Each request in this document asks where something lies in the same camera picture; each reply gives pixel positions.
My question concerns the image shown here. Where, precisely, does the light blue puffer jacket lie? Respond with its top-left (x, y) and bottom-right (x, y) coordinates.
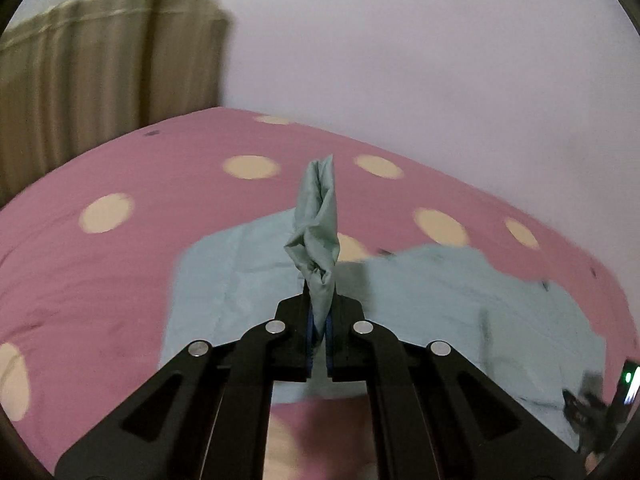
top-left (160, 166), bottom-right (605, 446)

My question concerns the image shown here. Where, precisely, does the striped green curtain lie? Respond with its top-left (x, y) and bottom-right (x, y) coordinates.
top-left (1, 0), bottom-right (231, 203)

